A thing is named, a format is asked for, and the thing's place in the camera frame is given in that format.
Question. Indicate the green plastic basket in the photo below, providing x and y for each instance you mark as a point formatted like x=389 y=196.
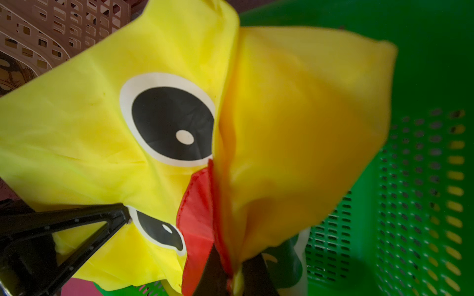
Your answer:
x=407 y=226

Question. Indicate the beige plastic file organizer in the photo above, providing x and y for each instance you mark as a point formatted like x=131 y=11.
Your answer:
x=44 y=34

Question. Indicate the yellow duck raincoat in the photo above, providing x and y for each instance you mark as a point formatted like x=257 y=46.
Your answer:
x=213 y=135

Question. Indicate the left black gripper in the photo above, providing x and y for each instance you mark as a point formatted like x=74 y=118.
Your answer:
x=28 y=257

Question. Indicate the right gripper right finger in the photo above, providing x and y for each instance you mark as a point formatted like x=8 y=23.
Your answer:
x=257 y=281

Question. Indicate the dinosaur print raincoat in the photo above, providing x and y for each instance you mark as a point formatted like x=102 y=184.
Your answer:
x=287 y=265

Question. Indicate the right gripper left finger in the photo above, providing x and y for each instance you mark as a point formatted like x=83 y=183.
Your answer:
x=213 y=281

